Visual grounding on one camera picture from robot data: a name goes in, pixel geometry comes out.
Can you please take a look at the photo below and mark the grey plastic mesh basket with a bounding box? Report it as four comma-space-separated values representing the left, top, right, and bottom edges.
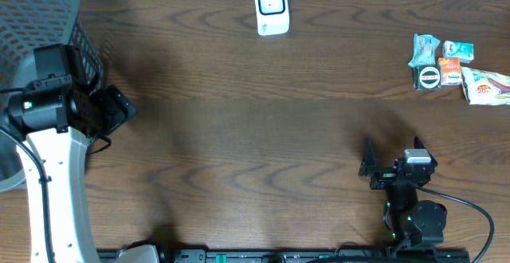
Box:
0, 0, 105, 194

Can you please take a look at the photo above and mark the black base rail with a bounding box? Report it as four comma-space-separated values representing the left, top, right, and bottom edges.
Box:
97, 248, 471, 263

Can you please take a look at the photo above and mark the small teal white packet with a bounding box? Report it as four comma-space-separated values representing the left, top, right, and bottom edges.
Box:
442, 41, 474, 64

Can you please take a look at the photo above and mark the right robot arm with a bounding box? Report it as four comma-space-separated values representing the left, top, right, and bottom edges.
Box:
359, 137, 447, 257

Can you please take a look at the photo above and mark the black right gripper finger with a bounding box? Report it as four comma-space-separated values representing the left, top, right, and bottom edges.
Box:
359, 139, 377, 177
414, 136, 437, 166

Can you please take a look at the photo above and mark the white barcode scanner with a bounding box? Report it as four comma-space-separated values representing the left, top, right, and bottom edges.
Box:
254, 0, 290, 37

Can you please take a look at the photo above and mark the orange snack packet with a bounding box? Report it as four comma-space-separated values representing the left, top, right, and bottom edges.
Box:
437, 57, 462, 86

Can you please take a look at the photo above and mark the green snack packet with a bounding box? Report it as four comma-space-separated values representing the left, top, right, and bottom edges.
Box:
408, 33, 440, 68

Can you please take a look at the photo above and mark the white blue snack bag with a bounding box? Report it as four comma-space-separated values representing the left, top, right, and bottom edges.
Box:
461, 67, 509, 106

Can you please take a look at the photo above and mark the round white red lid cup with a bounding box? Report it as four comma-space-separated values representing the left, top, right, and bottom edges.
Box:
413, 65, 441, 91

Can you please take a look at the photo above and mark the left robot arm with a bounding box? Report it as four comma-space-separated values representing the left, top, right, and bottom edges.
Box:
17, 125, 107, 263

